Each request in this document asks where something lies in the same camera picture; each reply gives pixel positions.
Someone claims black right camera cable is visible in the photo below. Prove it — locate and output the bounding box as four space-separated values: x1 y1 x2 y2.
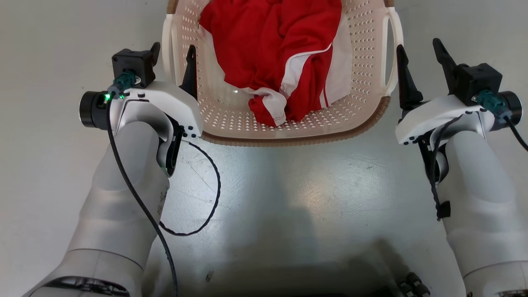
473 90 528 152

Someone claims long black left arm cable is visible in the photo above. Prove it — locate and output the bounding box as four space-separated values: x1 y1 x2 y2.
105 71 179 297

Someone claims looped thin black cable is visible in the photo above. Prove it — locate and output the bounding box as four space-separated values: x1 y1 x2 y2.
159 141 222 237

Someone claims red garment with white trim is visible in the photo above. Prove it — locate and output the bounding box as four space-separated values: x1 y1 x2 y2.
199 0 343 127

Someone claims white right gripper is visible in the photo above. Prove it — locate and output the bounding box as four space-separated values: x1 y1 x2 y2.
395 38 523 146

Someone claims beige perforated plastic laundry basket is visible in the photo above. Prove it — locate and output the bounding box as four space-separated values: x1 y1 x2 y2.
161 0 404 148

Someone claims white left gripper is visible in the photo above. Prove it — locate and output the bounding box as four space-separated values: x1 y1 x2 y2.
79 41 203 141

